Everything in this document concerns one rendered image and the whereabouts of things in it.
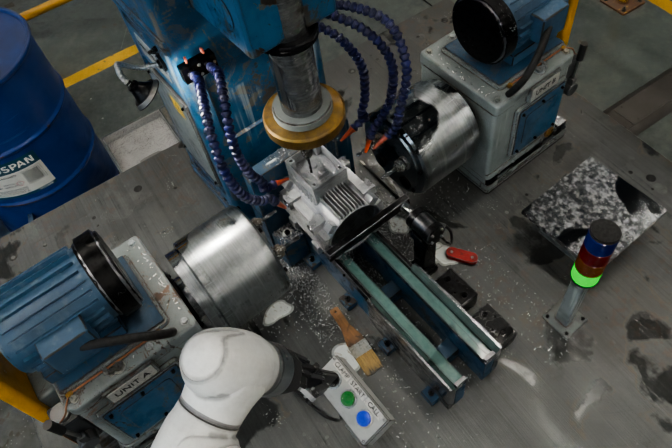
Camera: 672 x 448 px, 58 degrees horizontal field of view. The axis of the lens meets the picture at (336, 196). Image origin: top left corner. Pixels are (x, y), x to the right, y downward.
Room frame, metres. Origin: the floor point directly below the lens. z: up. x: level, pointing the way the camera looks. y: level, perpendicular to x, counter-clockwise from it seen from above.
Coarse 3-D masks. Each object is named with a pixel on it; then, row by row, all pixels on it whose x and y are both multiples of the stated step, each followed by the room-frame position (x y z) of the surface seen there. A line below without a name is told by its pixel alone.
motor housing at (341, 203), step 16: (352, 176) 0.94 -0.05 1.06; (336, 192) 0.86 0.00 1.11; (352, 192) 0.87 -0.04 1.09; (288, 208) 0.90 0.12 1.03; (304, 208) 0.87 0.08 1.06; (320, 208) 0.85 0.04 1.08; (336, 208) 0.82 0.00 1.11; (352, 208) 0.82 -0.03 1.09; (368, 208) 0.88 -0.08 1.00; (304, 224) 0.84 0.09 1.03; (336, 224) 0.79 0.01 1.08; (352, 224) 0.87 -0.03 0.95; (320, 240) 0.79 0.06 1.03; (336, 240) 0.83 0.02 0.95
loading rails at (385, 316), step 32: (320, 256) 0.85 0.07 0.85; (384, 256) 0.78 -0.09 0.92; (352, 288) 0.73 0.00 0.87; (384, 288) 0.72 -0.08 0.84; (416, 288) 0.67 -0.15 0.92; (384, 320) 0.60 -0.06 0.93; (448, 320) 0.57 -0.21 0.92; (384, 352) 0.57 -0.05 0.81; (416, 352) 0.51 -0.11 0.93; (448, 352) 0.52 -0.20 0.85; (480, 352) 0.48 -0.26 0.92; (448, 384) 0.42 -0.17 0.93
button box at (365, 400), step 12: (336, 360) 0.47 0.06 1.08; (336, 372) 0.44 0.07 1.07; (348, 372) 0.44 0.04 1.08; (348, 384) 0.41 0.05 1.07; (360, 384) 0.41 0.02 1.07; (336, 396) 0.40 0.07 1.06; (360, 396) 0.39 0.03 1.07; (372, 396) 0.39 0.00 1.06; (336, 408) 0.38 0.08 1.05; (348, 408) 0.37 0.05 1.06; (360, 408) 0.37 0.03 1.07; (372, 408) 0.36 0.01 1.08; (384, 408) 0.36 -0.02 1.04; (348, 420) 0.35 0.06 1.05; (372, 420) 0.34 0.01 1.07; (384, 420) 0.33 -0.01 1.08; (360, 432) 0.32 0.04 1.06; (372, 432) 0.32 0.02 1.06; (372, 444) 0.31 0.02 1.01
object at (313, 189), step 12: (300, 156) 0.98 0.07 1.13; (312, 156) 0.98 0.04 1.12; (288, 168) 0.95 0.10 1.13; (300, 168) 0.95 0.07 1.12; (312, 168) 0.93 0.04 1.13; (324, 168) 0.92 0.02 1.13; (336, 168) 0.91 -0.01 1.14; (300, 180) 0.90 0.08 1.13; (312, 180) 0.91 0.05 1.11; (324, 180) 0.90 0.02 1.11; (336, 180) 0.89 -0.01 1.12; (312, 192) 0.86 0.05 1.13; (324, 192) 0.87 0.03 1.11
